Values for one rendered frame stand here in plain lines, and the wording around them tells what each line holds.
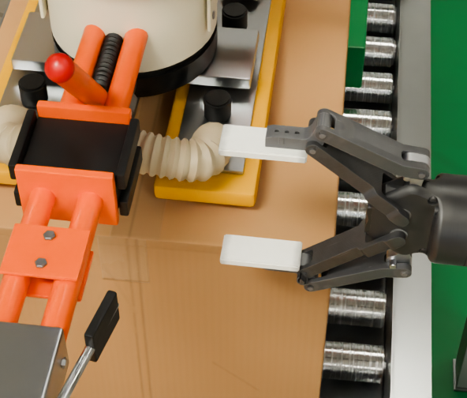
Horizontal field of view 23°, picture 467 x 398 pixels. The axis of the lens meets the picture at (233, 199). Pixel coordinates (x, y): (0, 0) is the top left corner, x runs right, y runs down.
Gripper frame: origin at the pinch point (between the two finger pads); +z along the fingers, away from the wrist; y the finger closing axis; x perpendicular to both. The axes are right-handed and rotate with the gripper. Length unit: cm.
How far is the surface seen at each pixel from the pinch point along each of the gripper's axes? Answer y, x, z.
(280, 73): 12.9, 30.8, -1.0
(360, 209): 53, 48, -12
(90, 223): -2.0, -6.1, 10.9
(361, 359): 53, 22, -14
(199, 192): 10.0, 9.4, 4.6
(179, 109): 9.6, 20.2, 8.4
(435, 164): 107, 112, -29
